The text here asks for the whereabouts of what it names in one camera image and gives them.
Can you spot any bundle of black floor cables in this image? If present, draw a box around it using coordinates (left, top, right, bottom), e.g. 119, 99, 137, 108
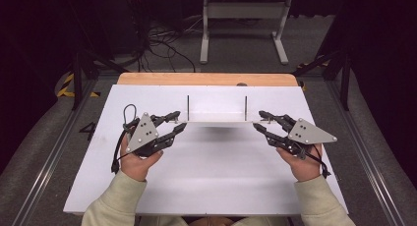
136, 14, 210, 73

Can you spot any right hand-held gripper black cable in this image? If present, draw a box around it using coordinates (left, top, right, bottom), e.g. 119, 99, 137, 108
307, 144, 332, 180

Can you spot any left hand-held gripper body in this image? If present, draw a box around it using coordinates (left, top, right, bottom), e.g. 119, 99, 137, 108
122, 112, 175, 159

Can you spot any person's left hand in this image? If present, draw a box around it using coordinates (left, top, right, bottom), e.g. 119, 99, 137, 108
119, 137, 164, 183

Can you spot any person's right hand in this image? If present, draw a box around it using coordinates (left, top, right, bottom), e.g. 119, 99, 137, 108
275, 143, 324, 183

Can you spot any aluminium rail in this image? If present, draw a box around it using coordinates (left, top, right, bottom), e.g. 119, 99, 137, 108
327, 80, 410, 226
11, 78, 98, 226

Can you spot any left hand-held gripper black cable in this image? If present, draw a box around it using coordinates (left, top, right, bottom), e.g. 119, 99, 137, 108
110, 103, 140, 175

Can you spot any white board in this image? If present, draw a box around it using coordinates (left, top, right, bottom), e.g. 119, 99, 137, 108
63, 84, 349, 217

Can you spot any hand-held gripper black cable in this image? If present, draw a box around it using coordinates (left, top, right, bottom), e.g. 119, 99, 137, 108
110, 103, 140, 175
307, 144, 332, 180

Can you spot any clear acrylic frame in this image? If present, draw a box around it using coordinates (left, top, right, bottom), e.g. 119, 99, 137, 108
176, 94, 266, 125

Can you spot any yellow black floor tape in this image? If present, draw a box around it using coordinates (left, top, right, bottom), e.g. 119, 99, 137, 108
295, 54, 329, 71
56, 72, 101, 98

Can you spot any wooden table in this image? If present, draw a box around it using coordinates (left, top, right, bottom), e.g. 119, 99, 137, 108
116, 72, 299, 87

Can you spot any white metal stand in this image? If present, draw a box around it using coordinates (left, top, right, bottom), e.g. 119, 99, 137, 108
200, 0, 293, 66

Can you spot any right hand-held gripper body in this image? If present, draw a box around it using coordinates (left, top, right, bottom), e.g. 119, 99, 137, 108
270, 117, 338, 161

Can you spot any black metal stand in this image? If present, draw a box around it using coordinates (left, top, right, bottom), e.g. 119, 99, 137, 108
292, 47, 352, 111
69, 47, 131, 111

